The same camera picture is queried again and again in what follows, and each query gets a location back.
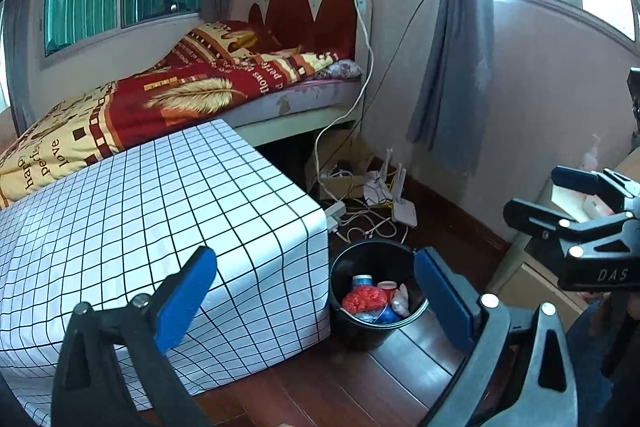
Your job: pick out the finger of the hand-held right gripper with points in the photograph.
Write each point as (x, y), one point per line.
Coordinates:
(545, 217)
(580, 179)

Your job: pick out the white bed frame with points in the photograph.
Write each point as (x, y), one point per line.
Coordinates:
(300, 128)

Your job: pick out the floral pillow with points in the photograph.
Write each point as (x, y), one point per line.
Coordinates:
(342, 69)

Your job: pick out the blue paper cup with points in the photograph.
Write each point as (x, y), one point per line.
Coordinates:
(386, 285)
(362, 281)

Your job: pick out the open cardboard box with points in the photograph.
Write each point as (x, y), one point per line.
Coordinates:
(340, 179)

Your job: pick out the red and yellow printed blanket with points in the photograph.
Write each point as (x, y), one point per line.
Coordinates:
(150, 102)

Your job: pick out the person's blue jeans leg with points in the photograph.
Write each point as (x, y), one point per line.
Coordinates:
(587, 342)

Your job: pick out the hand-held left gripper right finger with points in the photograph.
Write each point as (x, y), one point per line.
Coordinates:
(445, 302)

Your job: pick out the white router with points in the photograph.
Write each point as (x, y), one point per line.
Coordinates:
(402, 207)

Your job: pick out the red and white headboard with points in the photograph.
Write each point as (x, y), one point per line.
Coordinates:
(310, 7)

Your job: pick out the white checkered tablecloth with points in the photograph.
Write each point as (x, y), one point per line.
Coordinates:
(150, 207)

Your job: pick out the purple floral mattress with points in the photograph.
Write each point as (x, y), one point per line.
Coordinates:
(300, 99)

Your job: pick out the long grey curtain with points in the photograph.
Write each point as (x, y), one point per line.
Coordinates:
(455, 57)

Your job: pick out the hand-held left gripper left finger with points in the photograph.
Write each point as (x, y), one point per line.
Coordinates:
(185, 302)

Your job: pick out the black plastic bucket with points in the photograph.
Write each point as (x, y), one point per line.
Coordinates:
(370, 334)

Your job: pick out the white power strip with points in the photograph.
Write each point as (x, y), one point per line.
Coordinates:
(335, 213)

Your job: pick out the grey curtain beside door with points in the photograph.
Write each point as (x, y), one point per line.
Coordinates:
(15, 57)

